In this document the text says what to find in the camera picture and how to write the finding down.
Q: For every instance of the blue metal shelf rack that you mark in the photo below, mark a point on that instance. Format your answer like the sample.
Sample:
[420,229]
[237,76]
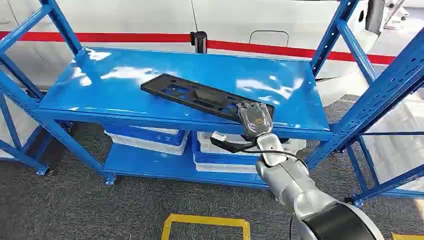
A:
[391,82]
[198,76]

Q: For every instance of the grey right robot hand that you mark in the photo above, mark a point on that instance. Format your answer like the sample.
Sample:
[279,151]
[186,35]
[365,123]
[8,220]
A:
[255,119]

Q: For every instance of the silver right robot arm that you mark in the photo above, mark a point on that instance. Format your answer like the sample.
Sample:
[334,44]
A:
[298,192]

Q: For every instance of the white plastic crate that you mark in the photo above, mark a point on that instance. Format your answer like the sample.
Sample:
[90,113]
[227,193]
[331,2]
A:
[232,140]
[222,168]

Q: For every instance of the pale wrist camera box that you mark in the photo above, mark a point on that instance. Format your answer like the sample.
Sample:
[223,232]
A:
[219,136]

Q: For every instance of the black plastic panel part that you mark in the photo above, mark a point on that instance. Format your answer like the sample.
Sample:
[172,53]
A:
[185,93]

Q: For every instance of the white vehicle with red stripe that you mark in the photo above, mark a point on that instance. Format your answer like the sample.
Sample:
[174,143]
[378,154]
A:
[139,20]

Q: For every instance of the black barrier post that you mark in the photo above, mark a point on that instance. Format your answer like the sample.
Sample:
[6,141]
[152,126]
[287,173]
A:
[199,41]

